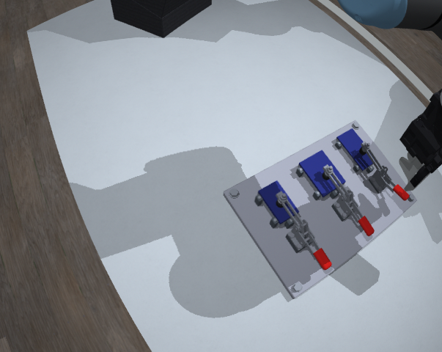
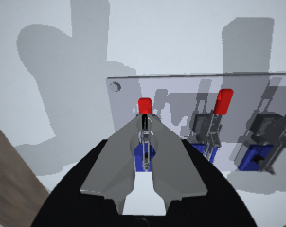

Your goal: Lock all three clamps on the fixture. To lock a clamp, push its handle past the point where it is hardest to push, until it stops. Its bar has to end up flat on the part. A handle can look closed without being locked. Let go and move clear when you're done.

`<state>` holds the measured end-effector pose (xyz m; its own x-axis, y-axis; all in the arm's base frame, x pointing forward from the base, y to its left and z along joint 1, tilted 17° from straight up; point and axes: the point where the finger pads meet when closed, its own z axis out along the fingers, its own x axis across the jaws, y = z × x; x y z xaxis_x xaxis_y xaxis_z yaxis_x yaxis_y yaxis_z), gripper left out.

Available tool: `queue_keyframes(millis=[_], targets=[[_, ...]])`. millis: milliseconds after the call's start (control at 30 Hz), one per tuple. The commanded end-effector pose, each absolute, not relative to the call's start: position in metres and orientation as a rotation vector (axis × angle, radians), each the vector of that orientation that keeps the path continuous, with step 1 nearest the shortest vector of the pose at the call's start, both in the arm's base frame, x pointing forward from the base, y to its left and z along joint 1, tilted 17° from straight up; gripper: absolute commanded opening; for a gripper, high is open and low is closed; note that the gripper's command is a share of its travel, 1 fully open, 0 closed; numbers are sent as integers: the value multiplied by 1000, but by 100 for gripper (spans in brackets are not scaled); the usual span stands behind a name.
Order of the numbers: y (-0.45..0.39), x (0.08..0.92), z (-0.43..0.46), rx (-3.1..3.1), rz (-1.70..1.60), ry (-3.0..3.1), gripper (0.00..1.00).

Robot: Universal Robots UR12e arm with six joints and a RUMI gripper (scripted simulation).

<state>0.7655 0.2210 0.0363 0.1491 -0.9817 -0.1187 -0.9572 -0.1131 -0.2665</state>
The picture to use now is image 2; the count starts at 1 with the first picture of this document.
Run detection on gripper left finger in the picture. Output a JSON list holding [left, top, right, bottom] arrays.
[[30, 113, 145, 227]]

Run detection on grey toggle clamp with red handle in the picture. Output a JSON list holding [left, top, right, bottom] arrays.
[[249, 113, 286, 175], [136, 98, 155, 172], [192, 89, 234, 161]]

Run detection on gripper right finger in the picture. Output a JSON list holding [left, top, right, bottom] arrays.
[[145, 113, 258, 227]]

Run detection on grey fixture plate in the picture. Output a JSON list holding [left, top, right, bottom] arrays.
[[106, 73, 286, 171]]

